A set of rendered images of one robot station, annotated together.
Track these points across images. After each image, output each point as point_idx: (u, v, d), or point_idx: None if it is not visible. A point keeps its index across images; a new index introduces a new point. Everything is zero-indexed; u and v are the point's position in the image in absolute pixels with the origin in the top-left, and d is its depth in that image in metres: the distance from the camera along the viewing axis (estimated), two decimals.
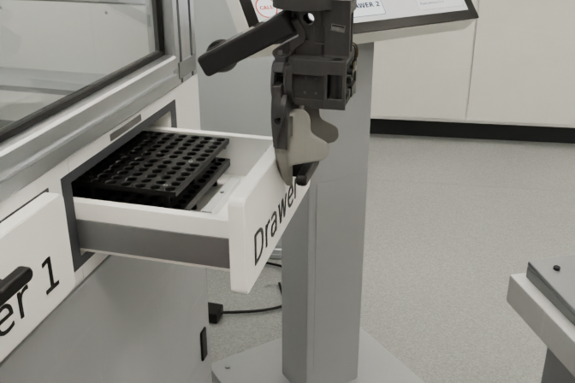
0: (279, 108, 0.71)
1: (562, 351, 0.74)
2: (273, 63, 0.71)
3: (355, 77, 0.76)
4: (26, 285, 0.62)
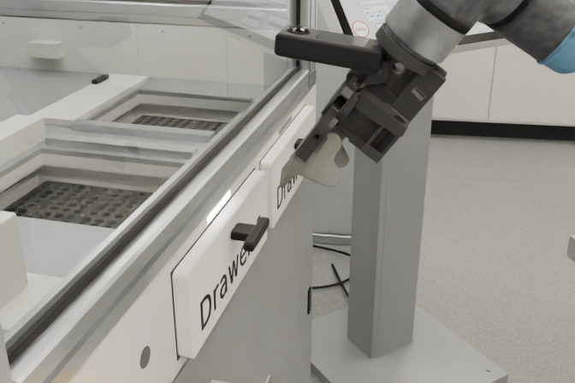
0: (325, 128, 0.70)
1: None
2: (343, 85, 0.70)
3: None
4: None
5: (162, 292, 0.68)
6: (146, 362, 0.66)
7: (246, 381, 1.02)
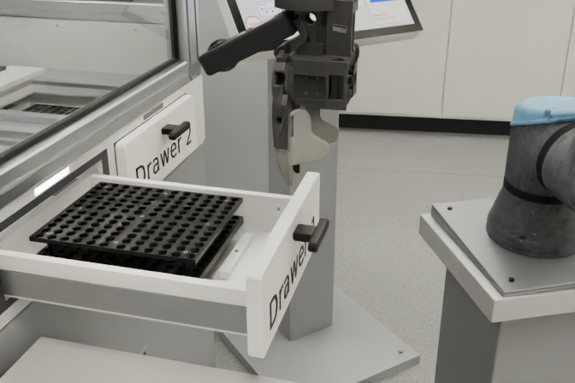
0: (280, 108, 0.71)
1: (447, 260, 1.10)
2: (275, 63, 0.71)
3: (356, 78, 0.76)
4: None
5: None
6: None
7: (107, 347, 1.10)
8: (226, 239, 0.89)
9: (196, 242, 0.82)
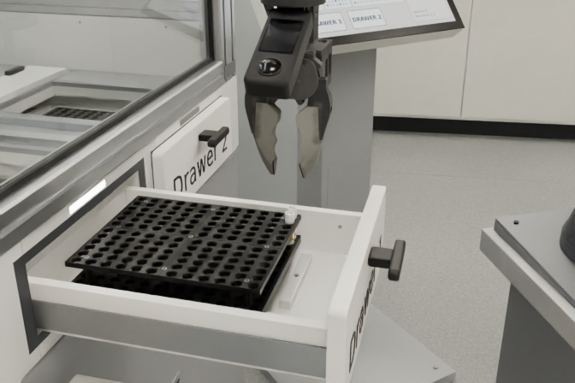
0: (330, 97, 0.74)
1: (518, 280, 1.00)
2: (311, 61, 0.72)
3: None
4: None
5: (0, 283, 0.66)
6: None
7: (141, 377, 1.00)
8: (286, 263, 0.78)
9: (257, 268, 0.72)
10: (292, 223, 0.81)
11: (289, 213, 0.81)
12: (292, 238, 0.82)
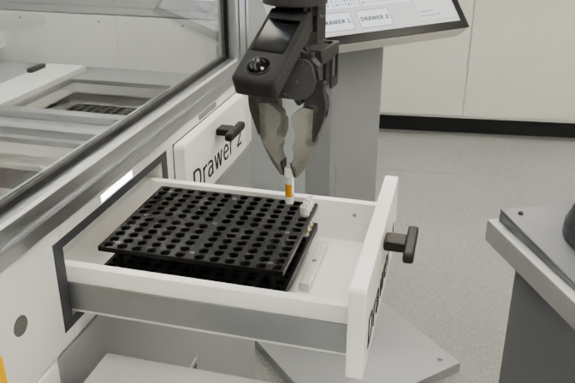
0: (328, 101, 0.74)
1: (522, 268, 1.04)
2: (308, 61, 0.72)
3: None
4: None
5: (41, 264, 0.70)
6: (22, 331, 0.68)
7: (163, 361, 1.04)
8: (305, 249, 0.83)
9: (279, 252, 0.76)
10: (310, 211, 0.86)
11: (307, 202, 0.86)
12: (310, 226, 0.87)
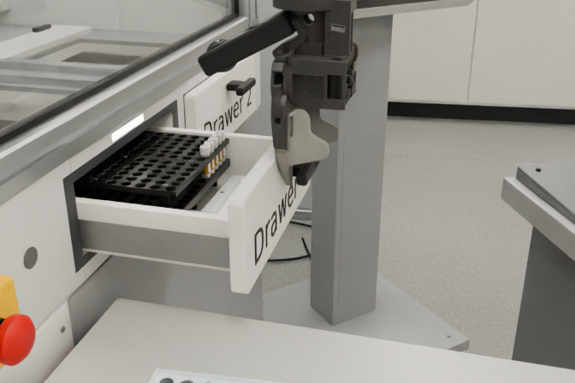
0: (279, 108, 0.71)
1: (541, 223, 1.02)
2: (273, 63, 0.71)
3: (355, 77, 0.76)
4: None
5: (51, 197, 0.68)
6: (32, 264, 0.66)
7: None
8: (210, 179, 0.84)
9: (177, 176, 0.77)
10: (219, 144, 0.87)
11: (216, 135, 0.86)
12: (219, 160, 0.88)
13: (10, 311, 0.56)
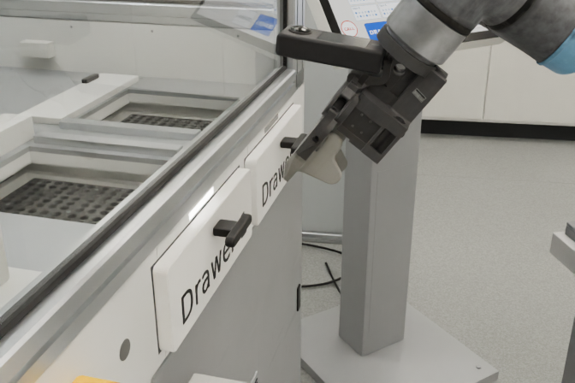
0: (323, 131, 0.71)
1: None
2: (344, 85, 0.70)
3: None
4: None
5: (142, 286, 0.69)
6: (126, 355, 0.67)
7: (231, 376, 1.03)
8: None
9: None
10: None
11: None
12: None
13: None
